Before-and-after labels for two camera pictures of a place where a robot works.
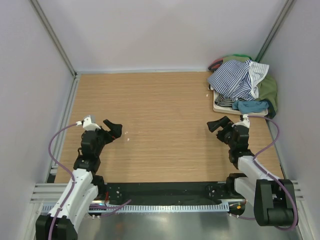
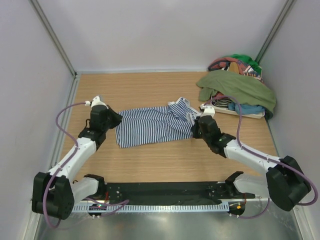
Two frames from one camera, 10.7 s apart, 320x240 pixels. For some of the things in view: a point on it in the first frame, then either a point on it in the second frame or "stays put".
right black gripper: (213, 125) -> (195, 133)
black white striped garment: (221, 100) stays put
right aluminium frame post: (286, 9) stays put
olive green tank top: (267, 90) -> (246, 88)
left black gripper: (115, 132) -> (117, 117)
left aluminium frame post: (74, 87) stays put
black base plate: (162, 191) stays put
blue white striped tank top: (239, 79) -> (138, 126)
